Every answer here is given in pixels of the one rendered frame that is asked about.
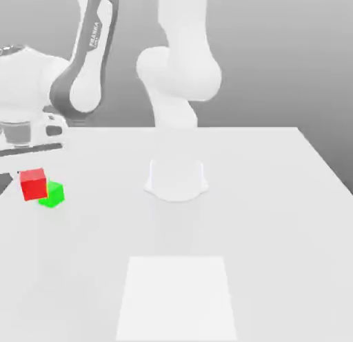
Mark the small red cube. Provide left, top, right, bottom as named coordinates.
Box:
left=19, top=167, right=48, bottom=202

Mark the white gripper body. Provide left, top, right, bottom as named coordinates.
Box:
left=0, top=142, right=66, bottom=175

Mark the small green cube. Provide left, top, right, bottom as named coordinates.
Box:
left=38, top=181, right=66, bottom=210

